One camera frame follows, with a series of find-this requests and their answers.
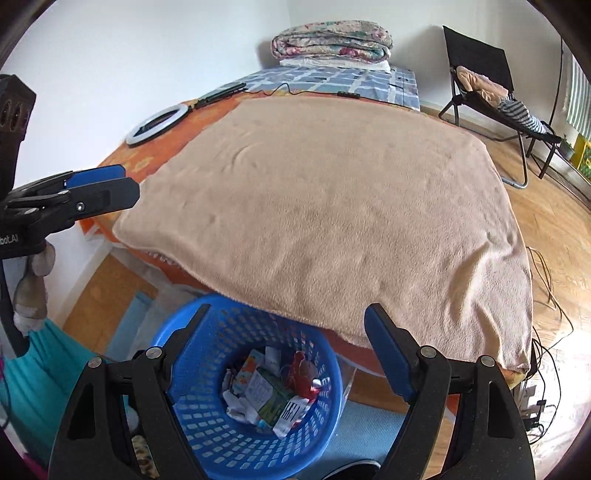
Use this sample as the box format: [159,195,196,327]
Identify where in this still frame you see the red snack packet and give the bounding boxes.
[286,352,331,400]

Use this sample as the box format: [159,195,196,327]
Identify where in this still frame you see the black ring light stand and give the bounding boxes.
[194,82,247,109]

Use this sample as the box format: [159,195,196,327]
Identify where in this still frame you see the white folded pillow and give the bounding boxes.
[279,58,391,72]

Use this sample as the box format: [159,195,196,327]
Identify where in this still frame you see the black folding chair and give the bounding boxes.
[438,25,563,189]

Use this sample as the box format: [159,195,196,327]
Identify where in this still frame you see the black cable with remote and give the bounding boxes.
[245,83,365,100]

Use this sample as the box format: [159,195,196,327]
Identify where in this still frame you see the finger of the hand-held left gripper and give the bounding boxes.
[4,165,126,200]
[4,178,140,232]

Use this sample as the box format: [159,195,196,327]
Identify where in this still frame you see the white ring light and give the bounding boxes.
[126,104,188,148]

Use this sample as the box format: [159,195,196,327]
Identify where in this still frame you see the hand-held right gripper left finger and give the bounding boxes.
[48,304,213,480]

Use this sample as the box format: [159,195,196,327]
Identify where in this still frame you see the green striped hanging cloth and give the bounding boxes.
[566,55,591,139]

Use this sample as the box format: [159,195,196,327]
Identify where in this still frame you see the white power strip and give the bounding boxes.
[519,385,548,418]

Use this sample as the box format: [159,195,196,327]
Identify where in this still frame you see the blue plastic basket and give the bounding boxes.
[150,294,345,480]

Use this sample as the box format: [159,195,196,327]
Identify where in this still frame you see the black curved pole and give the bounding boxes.
[549,37,566,127]

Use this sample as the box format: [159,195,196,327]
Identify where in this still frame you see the folded floral quilt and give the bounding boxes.
[271,19,394,63]

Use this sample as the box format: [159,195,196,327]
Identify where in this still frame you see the beige fleece blanket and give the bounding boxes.
[112,97,534,374]

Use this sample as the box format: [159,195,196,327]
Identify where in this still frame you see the blue checked bed sheet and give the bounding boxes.
[231,65,422,112]

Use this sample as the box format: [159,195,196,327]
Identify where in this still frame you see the beige floor cable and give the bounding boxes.
[526,248,574,352]

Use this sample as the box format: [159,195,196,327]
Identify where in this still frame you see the orange patterned sheet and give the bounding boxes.
[78,90,532,386]

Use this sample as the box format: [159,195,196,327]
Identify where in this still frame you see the green cardboard box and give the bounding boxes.
[245,369,310,437]

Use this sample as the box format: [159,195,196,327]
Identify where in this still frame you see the yellow plastic crate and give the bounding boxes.
[573,136,591,178]

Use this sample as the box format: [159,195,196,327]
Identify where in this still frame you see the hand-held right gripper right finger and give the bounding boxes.
[364,303,536,480]

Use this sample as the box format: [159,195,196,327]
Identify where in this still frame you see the black shoe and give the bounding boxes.
[323,460,384,480]

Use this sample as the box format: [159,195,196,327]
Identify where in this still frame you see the person's left hand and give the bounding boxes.
[13,242,56,333]

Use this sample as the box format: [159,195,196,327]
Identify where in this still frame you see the person's teal trousers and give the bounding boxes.
[0,318,95,462]

